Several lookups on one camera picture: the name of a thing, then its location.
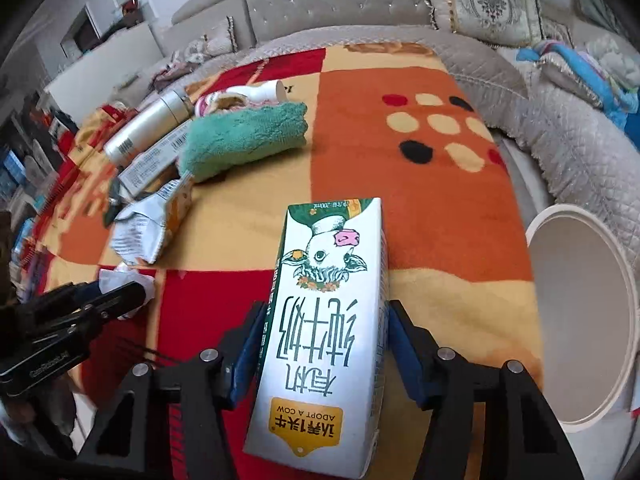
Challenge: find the white milk carton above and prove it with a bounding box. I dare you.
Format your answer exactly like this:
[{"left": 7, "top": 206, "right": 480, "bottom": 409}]
[{"left": 244, "top": 197, "right": 388, "bottom": 479}]

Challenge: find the white round trash bin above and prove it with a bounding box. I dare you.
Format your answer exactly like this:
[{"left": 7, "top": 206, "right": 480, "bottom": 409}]
[{"left": 526, "top": 204, "right": 639, "bottom": 432}]

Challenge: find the silver foil wrapper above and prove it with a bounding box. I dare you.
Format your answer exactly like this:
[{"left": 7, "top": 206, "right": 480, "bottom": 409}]
[{"left": 110, "top": 172, "right": 194, "bottom": 266}]

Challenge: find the orange red patterned blanket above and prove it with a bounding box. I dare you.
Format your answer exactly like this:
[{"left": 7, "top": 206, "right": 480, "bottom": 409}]
[{"left": 72, "top": 44, "right": 542, "bottom": 405}]

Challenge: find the white gold carton box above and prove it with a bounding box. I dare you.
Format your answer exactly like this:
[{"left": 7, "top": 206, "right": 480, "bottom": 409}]
[{"left": 119, "top": 119, "right": 193, "bottom": 197}]

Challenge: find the teal green towel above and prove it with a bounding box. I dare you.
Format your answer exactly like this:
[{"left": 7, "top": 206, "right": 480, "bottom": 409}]
[{"left": 177, "top": 102, "right": 308, "bottom": 182}]

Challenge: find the white cylindrical bottle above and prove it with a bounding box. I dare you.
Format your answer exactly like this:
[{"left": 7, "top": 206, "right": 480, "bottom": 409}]
[{"left": 104, "top": 90, "right": 193, "bottom": 168}]

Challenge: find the white cabinet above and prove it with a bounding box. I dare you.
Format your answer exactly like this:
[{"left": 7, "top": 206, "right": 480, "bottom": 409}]
[{"left": 43, "top": 23, "right": 163, "bottom": 124}]

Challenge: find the white pink yogurt bottle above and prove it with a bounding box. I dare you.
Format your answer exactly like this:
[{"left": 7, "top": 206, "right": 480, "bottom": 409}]
[{"left": 194, "top": 80, "right": 288, "bottom": 117}]

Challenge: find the grey tufted sofa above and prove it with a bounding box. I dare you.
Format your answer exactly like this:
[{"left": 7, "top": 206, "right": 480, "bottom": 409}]
[{"left": 114, "top": 0, "right": 640, "bottom": 261}]

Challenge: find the small patterned cushion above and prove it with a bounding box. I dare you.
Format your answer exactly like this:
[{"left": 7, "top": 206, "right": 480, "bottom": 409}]
[{"left": 182, "top": 16, "right": 238, "bottom": 65}]

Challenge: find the blue folded clothes pile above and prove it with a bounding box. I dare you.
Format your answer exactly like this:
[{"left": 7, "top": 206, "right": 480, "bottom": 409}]
[{"left": 516, "top": 35, "right": 639, "bottom": 148}]

